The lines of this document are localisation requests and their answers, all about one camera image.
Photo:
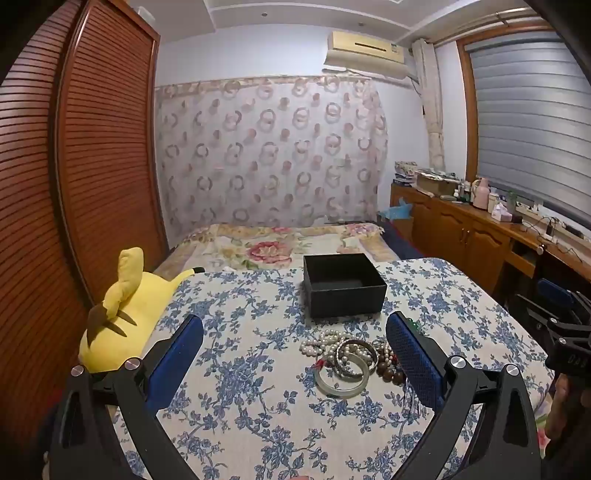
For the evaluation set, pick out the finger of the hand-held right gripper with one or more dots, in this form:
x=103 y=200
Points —
x=556 y=291
x=535 y=314

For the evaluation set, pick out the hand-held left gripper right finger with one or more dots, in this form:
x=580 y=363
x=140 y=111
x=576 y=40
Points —
x=411 y=355

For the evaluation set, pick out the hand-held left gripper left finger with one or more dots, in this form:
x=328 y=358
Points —
x=178 y=350

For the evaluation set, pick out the green jade pendant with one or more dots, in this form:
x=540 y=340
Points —
x=414 y=325

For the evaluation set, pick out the black jewelry box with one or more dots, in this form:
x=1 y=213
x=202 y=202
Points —
x=341 y=300

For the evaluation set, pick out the pale jade bangle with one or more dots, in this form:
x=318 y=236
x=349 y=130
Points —
x=323 y=385

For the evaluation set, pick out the person's right forearm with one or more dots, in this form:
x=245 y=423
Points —
x=565 y=410

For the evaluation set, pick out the dark wooden chair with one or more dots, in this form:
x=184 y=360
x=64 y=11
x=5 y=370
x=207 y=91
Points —
x=563 y=267

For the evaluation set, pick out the yellow plush toy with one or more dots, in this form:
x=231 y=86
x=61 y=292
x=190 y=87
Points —
x=134 y=295

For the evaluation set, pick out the blue floral tablecloth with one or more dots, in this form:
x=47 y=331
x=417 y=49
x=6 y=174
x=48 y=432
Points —
x=258 y=350

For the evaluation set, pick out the tissue box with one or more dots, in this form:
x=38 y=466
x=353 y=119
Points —
x=501 y=213

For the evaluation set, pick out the white jar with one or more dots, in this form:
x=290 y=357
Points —
x=494 y=203

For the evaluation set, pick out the wooden cabinet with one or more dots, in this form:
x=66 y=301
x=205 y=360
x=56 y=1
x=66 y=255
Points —
x=457 y=226

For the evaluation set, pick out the pink thermos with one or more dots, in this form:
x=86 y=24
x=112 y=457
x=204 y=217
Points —
x=481 y=196

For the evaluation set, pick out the blue plastic bag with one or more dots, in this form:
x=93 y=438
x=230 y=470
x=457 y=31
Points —
x=396 y=211

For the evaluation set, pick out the cardboard box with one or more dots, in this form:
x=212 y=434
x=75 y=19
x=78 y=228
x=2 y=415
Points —
x=436 y=184

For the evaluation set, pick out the grey window blind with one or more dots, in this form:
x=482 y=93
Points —
x=526 y=115

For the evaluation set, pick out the stack of folded cloths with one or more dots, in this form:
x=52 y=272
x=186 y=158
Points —
x=405 y=173

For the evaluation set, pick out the wooden louvered wardrobe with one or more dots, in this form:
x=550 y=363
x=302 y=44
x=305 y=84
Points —
x=101 y=138

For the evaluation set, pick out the cream lace curtain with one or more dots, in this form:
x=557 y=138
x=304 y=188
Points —
x=431 y=101

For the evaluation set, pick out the cream air conditioner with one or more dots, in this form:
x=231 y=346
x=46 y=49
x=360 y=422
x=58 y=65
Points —
x=364 y=50

